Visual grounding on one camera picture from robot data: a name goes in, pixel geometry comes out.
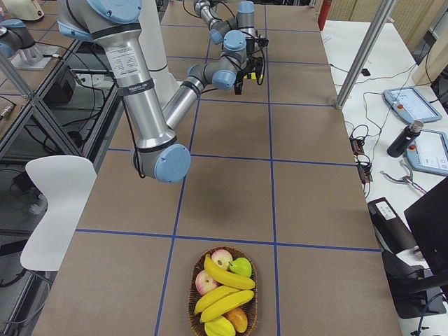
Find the woven fruit basket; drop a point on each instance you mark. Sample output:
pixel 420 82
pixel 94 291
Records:
pixel 250 308

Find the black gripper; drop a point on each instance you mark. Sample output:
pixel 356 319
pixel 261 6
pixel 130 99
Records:
pixel 240 78
pixel 251 46

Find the black water bottle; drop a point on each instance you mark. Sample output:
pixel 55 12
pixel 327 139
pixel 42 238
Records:
pixel 405 138

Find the yellow starfruit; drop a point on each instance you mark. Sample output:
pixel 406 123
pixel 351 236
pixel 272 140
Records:
pixel 219 326

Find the white chair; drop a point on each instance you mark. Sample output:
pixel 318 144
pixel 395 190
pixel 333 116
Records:
pixel 66 182

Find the teach pendant near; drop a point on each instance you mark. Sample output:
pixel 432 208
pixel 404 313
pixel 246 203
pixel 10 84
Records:
pixel 428 152

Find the red cylinder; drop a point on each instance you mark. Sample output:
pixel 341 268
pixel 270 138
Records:
pixel 323 13

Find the green pear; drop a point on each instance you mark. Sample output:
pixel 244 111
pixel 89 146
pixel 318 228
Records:
pixel 241 266

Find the pink peach upper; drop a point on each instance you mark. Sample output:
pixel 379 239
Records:
pixel 222 258

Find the teach pendant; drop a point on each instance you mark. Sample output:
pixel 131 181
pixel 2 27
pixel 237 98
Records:
pixel 411 105
pixel 428 152

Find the yellow banana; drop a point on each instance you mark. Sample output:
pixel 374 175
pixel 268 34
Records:
pixel 227 278
pixel 226 304
pixel 213 296

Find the orange mango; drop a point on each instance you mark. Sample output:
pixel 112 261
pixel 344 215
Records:
pixel 238 319

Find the pink peach lower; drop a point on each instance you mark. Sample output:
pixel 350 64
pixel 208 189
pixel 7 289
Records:
pixel 204 283

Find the black label printer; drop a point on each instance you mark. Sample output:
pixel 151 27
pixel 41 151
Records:
pixel 395 234

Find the black monitor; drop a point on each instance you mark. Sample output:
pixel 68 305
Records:
pixel 427 220

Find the pink peach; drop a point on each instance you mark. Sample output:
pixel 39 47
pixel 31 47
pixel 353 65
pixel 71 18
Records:
pixel 222 258
pixel 204 283

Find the metal pliers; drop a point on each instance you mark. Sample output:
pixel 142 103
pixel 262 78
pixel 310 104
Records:
pixel 407 179

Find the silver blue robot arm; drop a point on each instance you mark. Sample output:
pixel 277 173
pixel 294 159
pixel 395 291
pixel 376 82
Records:
pixel 243 21
pixel 115 26

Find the teach pendant far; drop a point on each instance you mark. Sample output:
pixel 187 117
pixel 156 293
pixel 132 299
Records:
pixel 411 105

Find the aluminium frame post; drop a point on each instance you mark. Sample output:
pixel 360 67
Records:
pixel 372 34

